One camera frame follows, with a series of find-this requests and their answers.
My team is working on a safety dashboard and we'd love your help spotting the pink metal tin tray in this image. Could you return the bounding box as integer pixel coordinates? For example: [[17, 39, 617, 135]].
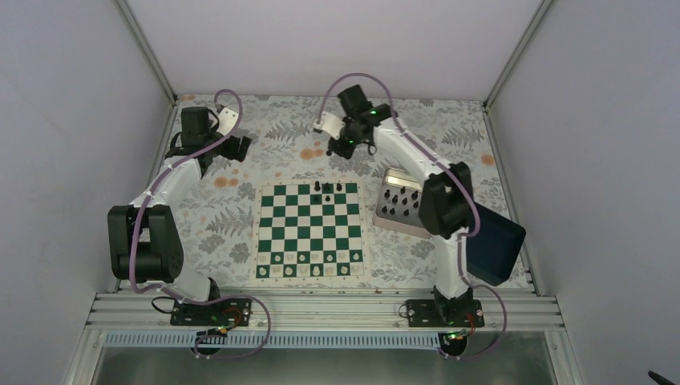
[[372, 168, 431, 239]]

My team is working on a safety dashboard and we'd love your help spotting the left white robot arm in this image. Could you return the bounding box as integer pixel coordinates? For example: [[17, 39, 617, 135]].
[[107, 107, 251, 325]]

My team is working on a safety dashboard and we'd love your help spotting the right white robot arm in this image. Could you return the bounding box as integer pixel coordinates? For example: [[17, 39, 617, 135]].
[[314, 85, 480, 326]]

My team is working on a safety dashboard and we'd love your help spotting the floral table mat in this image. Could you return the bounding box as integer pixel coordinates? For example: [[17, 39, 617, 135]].
[[119, 94, 535, 290]]

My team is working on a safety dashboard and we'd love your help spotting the green white chessboard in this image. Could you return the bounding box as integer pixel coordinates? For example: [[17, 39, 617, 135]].
[[250, 178, 371, 287]]

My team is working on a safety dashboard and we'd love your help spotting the dark blue tin lid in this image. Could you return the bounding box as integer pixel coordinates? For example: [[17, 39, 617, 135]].
[[466, 203, 526, 286]]

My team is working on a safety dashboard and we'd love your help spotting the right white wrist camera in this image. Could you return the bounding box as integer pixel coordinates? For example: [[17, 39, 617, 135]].
[[313, 111, 345, 140]]

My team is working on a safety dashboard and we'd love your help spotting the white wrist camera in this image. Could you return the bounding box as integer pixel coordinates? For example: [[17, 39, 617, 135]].
[[217, 107, 240, 136], [313, 111, 345, 140]]

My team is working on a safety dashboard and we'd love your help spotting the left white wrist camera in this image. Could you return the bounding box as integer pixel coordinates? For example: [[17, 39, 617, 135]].
[[217, 107, 240, 136]]

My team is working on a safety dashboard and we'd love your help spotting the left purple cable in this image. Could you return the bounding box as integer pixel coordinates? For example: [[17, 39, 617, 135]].
[[128, 89, 273, 361]]

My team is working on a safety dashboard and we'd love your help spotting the purple cable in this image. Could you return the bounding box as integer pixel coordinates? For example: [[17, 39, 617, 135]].
[[318, 72, 508, 363], [128, 89, 273, 361]]

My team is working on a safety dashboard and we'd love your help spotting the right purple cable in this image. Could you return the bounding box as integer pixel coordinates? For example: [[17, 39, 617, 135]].
[[318, 72, 508, 363]]

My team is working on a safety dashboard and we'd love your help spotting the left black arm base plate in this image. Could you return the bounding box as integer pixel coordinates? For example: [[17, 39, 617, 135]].
[[169, 298, 252, 328]]

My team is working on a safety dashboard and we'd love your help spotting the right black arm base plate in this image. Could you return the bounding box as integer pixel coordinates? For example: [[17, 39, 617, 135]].
[[405, 299, 485, 328]]

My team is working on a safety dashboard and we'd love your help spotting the aluminium rail frame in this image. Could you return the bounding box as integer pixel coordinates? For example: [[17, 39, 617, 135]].
[[86, 288, 565, 331]]

